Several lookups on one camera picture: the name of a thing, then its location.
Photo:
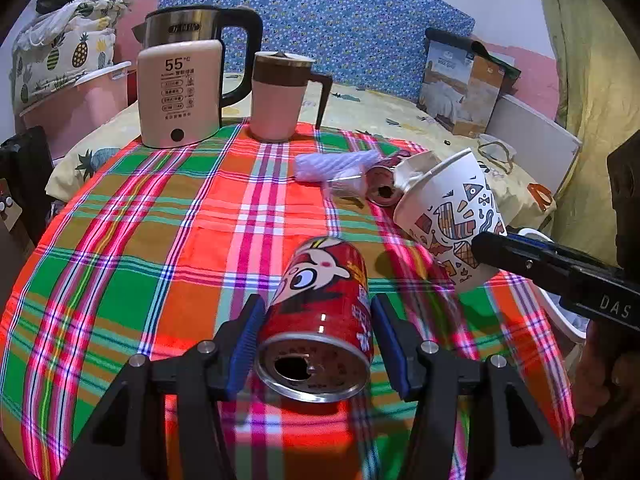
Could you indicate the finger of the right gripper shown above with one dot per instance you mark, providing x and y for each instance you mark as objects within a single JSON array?
[{"x": 512, "y": 253}]

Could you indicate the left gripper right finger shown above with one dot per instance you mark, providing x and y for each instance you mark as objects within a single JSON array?
[{"x": 399, "y": 343}]

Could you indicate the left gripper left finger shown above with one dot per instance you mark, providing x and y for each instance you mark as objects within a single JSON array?
[{"x": 236, "y": 344}]

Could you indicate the red cartoon can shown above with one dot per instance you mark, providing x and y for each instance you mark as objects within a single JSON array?
[{"x": 316, "y": 344}]

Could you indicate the patterned paper cup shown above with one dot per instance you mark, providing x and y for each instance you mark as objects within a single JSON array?
[{"x": 444, "y": 205}]

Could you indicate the white trash bin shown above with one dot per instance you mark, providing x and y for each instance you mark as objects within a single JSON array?
[{"x": 571, "y": 325}]

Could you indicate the right hand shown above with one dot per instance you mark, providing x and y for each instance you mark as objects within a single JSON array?
[{"x": 590, "y": 388}]

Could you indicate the yellow bed sheet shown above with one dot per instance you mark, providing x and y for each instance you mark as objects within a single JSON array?
[{"x": 523, "y": 202}]

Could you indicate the white panel board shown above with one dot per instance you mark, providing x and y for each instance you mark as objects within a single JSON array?
[{"x": 544, "y": 149}]

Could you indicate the plaid tablecloth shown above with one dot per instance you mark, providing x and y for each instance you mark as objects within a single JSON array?
[{"x": 160, "y": 248}]

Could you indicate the small clear plastic cup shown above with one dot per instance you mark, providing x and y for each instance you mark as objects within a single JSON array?
[{"x": 346, "y": 185}]

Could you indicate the bedding product box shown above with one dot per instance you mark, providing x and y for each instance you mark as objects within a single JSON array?
[{"x": 462, "y": 82}]

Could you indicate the yellow green curtain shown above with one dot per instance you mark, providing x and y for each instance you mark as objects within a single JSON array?
[{"x": 599, "y": 103}]

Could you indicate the pink brown mug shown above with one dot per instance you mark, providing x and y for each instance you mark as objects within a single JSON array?
[{"x": 279, "y": 83}]

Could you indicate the electric kettle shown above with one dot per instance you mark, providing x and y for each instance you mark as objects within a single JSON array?
[{"x": 180, "y": 70}]

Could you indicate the black suitcase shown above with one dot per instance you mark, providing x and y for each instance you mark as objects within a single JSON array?
[{"x": 26, "y": 165}]

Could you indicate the pink storage box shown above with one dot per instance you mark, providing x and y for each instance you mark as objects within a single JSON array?
[{"x": 71, "y": 113}]

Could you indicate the clear container with strap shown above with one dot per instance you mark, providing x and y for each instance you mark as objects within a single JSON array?
[{"x": 497, "y": 151}]

